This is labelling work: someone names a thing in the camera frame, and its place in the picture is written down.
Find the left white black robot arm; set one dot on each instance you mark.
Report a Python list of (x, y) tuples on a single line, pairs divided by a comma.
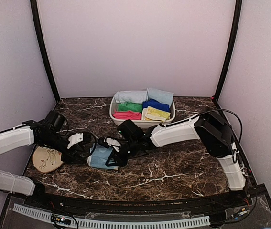
[(44, 133)]

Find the white slotted cable duct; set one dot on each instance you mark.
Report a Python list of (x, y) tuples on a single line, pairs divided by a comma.
[(110, 221)]

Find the yellow white rolled towel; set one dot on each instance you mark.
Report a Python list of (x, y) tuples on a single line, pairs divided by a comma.
[(153, 114)]

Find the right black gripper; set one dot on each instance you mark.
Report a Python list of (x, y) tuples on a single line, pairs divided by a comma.
[(119, 161)]

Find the black frame post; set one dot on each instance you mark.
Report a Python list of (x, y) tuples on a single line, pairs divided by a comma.
[(229, 51), (42, 47)]

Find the white plastic basin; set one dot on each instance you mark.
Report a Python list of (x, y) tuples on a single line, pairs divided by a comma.
[(139, 123)]

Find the large light blue towel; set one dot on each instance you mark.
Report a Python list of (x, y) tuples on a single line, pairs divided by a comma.
[(137, 97)]

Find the rolled light blue towel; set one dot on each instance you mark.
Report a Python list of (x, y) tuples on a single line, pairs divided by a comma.
[(161, 96)]

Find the left black frame post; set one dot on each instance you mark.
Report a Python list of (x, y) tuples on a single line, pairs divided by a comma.
[(42, 47)]

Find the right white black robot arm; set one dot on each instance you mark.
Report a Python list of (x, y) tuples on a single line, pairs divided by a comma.
[(214, 131)]

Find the pink folded towel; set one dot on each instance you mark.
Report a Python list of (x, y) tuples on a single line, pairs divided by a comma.
[(127, 115)]

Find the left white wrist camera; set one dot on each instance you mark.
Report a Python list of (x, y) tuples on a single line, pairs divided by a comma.
[(74, 139)]

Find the green folded towel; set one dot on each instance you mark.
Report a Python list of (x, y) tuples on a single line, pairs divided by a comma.
[(128, 106)]

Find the black front rail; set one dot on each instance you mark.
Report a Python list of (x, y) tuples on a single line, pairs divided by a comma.
[(156, 197)]

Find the blue patterned cartoon towel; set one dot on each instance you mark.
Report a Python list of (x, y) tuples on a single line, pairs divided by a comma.
[(99, 157)]

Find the right black frame post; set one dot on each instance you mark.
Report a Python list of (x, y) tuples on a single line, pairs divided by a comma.
[(229, 51)]

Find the dark blue rolled towel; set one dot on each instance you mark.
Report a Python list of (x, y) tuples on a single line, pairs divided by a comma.
[(155, 104)]

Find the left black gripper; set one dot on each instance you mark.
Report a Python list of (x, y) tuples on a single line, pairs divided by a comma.
[(69, 158)]

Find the round bird painted plate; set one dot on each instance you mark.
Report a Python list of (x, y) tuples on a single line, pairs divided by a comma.
[(46, 160)]

